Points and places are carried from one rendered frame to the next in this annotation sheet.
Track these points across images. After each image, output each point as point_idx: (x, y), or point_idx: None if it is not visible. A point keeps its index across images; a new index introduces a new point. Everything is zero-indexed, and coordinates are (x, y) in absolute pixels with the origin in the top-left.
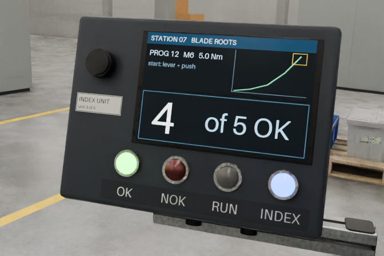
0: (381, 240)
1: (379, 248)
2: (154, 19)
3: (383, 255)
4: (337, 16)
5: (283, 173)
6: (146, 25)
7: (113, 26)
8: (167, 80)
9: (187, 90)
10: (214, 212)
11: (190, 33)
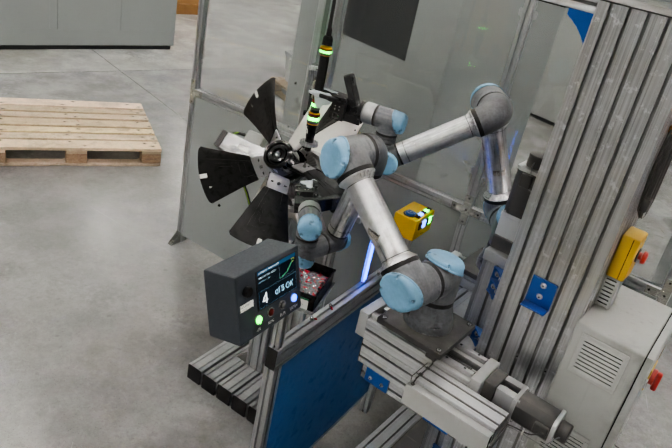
0: (11, 252)
1: (18, 261)
2: (256, 267)
3: (27, 267)
4: None
5: (293, 294)
6: (255, 270)
7: (246, 276)
8: (264, 285)
9: (269, 285)
10: (280, 317)
11: (267, 266)
